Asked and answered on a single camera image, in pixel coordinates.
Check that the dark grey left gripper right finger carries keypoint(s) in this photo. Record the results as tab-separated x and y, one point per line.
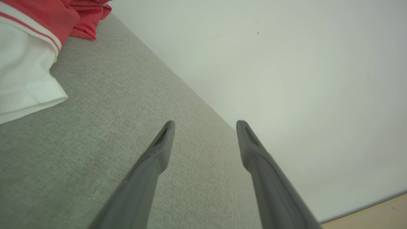
279	203

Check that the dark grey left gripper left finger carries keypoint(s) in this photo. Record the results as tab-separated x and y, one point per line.
136	197

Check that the red white Bulls jersey shirt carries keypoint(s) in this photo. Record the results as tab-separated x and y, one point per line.
25	63

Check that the red shorts with white trim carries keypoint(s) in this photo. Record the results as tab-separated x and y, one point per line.
89	19

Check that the grey fabric sofa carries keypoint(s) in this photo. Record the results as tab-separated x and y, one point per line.
95	143

